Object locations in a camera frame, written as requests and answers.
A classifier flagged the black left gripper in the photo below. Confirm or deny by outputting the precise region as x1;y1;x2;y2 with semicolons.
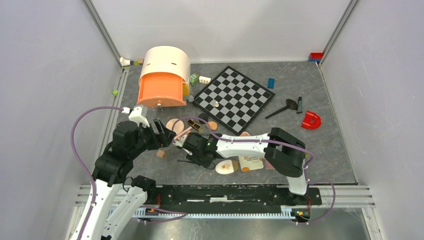
129;117;177;158

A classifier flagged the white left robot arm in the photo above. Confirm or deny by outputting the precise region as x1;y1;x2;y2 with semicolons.
71;119;176;240

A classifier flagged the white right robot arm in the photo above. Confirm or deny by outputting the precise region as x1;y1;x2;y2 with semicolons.
172;127;315;204

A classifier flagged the beige makeup sponge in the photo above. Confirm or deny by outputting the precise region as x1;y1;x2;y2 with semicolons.
208;121;218;131

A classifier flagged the small wooden cube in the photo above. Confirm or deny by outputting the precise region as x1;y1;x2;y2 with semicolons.
156;150;166;159

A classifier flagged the pink lip pencil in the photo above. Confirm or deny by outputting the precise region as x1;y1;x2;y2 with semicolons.
173;126;192;142

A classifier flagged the round pink compact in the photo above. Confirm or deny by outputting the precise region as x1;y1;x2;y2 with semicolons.
166;118;185;135

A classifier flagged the black round cap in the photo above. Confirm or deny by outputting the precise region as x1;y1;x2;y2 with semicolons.
198;112;209;122

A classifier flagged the small round pink jar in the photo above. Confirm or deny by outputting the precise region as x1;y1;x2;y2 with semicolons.
239;131;250;137

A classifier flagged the white orange sachet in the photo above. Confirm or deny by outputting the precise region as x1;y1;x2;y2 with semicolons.
238;156;264;172

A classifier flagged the black grey chessboard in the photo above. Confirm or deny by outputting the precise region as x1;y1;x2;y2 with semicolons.
193;65;275;135

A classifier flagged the pink brown blush palette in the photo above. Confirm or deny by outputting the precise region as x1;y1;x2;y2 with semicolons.
265;161;274;170

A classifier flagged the white lego brick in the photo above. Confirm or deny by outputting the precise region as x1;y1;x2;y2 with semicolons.
198;76;212;85

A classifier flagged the green toy block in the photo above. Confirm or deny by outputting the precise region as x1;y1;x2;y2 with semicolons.
189;73;200;86

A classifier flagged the white round drawer organizer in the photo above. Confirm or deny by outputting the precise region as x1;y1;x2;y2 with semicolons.
139;46;191;100

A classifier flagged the blue lego brick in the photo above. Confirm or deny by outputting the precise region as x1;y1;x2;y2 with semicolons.
267;78;275;89

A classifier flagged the black fan brush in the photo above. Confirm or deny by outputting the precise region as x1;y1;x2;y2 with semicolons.
265;98;298;119

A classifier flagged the black tube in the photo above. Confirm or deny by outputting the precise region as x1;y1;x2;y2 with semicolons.
296;96;303;114

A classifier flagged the red letter D toy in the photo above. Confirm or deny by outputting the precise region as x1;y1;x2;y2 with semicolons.
301;110;322;130

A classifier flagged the red blue bricks corner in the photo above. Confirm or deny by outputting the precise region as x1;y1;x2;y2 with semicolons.
308;52;324;63

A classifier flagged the black mounting rail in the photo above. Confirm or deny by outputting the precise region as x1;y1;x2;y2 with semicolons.
145;184;323;214

